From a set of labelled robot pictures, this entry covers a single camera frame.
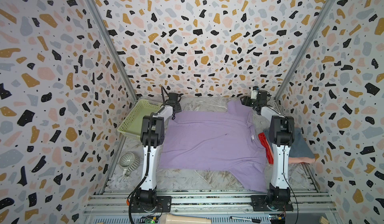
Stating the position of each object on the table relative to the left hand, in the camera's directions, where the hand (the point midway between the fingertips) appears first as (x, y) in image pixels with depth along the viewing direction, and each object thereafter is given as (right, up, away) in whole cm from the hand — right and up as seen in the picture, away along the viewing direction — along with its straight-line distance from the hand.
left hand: (176, 105), depth 112 cm
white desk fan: (-24, -34, -25) cm, 49 cm away
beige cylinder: (+4, -53, -45) cm, 70 cm away
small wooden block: (+75, -56, -43) cm, 103 cm away
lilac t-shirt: (+35, -24, -15) cm, 45 cm away
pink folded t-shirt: (+71, -32, -27) cm, 83 cm away
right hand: (+50, +8, -2) cm, 50 cm away
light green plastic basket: (-27, -13, -13) cm, 33 cm away
